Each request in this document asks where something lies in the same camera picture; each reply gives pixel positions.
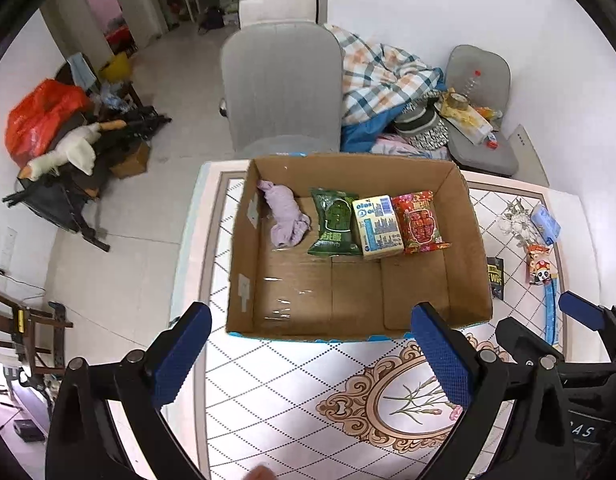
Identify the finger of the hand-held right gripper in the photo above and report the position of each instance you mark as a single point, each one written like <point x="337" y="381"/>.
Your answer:
<point x="581" y="310"/>
<point x="520" y="340"/>

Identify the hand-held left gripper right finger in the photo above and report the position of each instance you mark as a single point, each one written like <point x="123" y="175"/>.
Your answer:
<point x="443" y="360"/>

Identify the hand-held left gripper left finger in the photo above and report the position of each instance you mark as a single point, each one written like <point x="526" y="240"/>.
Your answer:
<point x="180" y="357"/>

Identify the person's left hand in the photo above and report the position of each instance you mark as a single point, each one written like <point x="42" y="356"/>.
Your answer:
<point x="260" y="473"/>

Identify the blue panda strip toy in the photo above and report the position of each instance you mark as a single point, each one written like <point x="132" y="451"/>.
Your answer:
<point x="551" y="310"/>

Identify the small black packet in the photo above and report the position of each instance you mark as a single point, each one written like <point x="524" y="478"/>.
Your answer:
<point x="495" y="280"/>

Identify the panda-print snack packet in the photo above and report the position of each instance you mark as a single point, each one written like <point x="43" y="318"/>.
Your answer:
<point x="537" y="260"/>

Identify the blue tissue pack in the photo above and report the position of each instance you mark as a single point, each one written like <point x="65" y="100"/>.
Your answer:
<point x="546" y="224"/>

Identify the red snack packet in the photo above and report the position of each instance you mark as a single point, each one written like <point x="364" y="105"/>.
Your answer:
<point x="420" y="222"/>

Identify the cream and blue packet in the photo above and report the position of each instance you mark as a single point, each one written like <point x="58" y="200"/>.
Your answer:
<point x="377" y="227"/>

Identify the wooden chair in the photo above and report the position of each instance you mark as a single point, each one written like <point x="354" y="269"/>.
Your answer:
<point x="33" y="330"/>

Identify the black device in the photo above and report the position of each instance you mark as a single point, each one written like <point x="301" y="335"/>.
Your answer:
<point x="29" y="431"/>

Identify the green snack packet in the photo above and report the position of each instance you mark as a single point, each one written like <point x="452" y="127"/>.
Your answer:
<point x="334" y="222"/>

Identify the purple cloth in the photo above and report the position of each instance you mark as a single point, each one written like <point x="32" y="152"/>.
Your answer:
<point x="285" y="215"/>

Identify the black folding stand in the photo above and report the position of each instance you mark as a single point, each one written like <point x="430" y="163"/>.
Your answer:
<point x="53" y="205"/>

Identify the small cardboard box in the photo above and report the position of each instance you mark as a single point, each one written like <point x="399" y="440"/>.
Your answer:
<point x="133" y="160"/>

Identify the yellow and white packet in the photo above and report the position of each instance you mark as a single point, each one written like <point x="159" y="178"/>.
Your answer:
<point x="470" y="122"/>

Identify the pink cloth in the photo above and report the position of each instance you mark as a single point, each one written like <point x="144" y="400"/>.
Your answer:
<point x="392" y="147"/>

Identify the white goose plush toy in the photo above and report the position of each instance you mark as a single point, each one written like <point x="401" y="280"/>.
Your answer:
<point x="75" y="147"/>

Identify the blue cloth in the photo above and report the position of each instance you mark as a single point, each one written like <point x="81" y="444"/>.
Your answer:
<point x="365" y="135"/>

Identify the black tripod pile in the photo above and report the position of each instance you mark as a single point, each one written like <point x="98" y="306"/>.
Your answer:
<point x="138" y="122"/>

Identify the striped knit hat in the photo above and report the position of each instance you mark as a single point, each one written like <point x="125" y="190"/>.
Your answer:
<point x="420" y="121"/>

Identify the brown tape roll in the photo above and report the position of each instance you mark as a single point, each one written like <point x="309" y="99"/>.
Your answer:
<point x="456" y="101"/>

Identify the clear plastic bottle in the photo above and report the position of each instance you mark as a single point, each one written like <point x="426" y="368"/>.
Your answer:
<point x="473" y="82"/>

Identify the grey cushioned chair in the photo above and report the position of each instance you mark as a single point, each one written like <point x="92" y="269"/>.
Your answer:
<point x="487" y="67"/>

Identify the red plastic bag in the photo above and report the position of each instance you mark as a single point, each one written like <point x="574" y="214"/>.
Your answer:
<point x="35" y="120"/>

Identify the grey office chair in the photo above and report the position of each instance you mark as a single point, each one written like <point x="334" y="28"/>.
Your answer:
<point x="280" y="85"/>

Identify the plaid blanket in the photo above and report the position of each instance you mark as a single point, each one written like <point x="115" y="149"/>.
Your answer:
<point x="377" y="75"/>

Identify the yellow bag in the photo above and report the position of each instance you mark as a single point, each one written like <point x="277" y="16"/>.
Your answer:
<point x="115" y="66"/>

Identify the black bag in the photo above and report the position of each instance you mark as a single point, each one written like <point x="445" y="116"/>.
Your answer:
<point x="213" y="19"/>

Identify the white chair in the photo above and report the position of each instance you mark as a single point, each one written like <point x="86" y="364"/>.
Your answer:
<point x="278" y="9"/>

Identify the white wall socket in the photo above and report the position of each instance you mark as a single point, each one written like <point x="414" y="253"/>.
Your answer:
<point x="9" y="250"/>

